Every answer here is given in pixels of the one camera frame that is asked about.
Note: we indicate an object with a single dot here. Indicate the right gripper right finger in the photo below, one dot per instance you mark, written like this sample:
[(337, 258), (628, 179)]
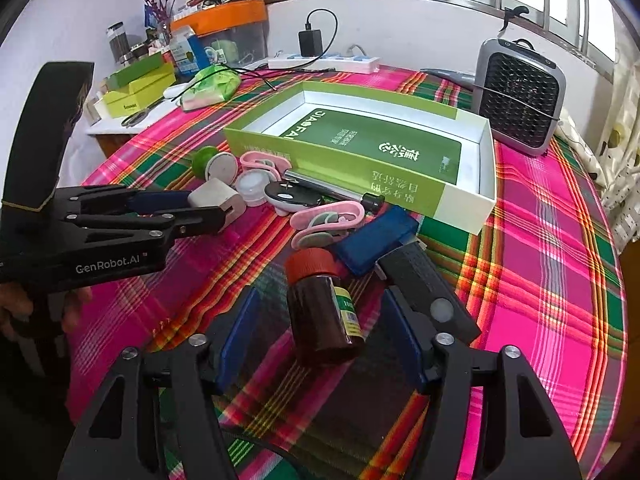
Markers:
[(521, 434)]

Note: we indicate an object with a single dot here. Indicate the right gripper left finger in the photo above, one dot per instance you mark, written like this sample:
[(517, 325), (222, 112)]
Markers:
[(118, 436)]

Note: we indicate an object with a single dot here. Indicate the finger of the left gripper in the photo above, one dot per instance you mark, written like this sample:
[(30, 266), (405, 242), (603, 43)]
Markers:
[(132, 234), (150, 200)]

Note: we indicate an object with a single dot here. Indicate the white charger cube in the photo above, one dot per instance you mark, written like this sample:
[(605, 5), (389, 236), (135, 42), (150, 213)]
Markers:
[(214, 193)]

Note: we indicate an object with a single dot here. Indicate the green white round plug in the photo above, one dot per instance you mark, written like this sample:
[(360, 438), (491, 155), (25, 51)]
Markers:
[(210, 163)]

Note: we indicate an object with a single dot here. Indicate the translucent white round jar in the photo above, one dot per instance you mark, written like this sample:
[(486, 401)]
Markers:
[(251, 186)]

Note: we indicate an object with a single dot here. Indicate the pink clip front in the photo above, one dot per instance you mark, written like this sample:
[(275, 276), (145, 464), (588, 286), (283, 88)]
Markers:
[(326, 225)]

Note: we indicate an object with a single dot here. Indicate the pink clip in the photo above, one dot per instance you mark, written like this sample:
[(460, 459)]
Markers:
[(274, 165), (326, 225)]

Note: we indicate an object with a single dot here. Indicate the brown bottle red cap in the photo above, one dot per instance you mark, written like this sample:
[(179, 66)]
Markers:
[(324, 322)]

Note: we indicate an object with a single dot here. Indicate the blue rectangular box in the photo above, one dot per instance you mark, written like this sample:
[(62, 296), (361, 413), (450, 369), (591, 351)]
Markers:
[(359, 251)]

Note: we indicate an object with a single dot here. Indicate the black remote fob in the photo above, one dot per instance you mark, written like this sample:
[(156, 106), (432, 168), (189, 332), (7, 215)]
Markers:
[(413, 272)]

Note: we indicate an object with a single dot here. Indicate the person's left hand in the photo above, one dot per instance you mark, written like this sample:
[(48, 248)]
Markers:
[(14, 302)]

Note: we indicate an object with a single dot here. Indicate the white side table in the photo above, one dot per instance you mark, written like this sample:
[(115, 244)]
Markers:
[(111, 135)]

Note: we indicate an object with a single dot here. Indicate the scissors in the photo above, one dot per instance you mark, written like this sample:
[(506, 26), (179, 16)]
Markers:
[(135, 119)]

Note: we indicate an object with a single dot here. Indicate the pink clip back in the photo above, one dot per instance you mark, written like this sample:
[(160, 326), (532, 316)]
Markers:
[(274, 165)]

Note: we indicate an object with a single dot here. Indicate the yellow green stacked boxes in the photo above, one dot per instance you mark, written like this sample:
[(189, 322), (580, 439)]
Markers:
[(139, 93)]

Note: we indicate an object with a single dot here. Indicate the black white round gadget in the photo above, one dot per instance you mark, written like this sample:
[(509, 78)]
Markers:
[(288, 198)]

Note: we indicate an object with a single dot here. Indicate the green tissue pack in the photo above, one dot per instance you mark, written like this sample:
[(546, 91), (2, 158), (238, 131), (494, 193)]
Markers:
[(212, 85)]

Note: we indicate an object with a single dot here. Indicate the blue white carton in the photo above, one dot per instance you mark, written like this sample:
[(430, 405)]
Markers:
[(187, 51)]

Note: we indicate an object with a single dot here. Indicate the dark lidded jar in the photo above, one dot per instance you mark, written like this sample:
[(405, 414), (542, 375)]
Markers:
[(118, 41)]

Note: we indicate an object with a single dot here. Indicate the plaid tablecloth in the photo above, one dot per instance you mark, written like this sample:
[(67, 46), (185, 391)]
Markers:
[(542, 275)]

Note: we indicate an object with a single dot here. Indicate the silver black pen torch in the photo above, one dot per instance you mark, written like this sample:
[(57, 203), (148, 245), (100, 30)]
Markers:
[(371, 203)]

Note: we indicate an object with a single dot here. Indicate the orange lidded storage bin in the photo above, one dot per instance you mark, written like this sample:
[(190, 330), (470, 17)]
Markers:
[(232, 33)]

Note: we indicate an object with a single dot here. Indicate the black power adapter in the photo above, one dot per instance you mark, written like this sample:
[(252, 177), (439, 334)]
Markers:
[(310, 42)]

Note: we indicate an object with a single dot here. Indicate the white power strip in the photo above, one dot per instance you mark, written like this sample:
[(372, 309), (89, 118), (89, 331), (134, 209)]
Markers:
[(358, 64)]

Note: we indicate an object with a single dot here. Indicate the green white cardboard box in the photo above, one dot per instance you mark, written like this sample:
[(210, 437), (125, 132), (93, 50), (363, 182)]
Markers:
[(428, 157)]

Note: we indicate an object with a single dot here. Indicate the patterned cream curtain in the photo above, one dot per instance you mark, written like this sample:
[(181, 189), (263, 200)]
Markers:
[(614, 165)]

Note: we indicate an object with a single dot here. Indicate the grey flat handheld device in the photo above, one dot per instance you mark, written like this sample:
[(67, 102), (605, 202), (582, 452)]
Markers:
[(463, 80)]

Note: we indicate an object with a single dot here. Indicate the grey portable fan heater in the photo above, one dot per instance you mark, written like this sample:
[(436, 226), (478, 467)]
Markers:
[(520, 93)]

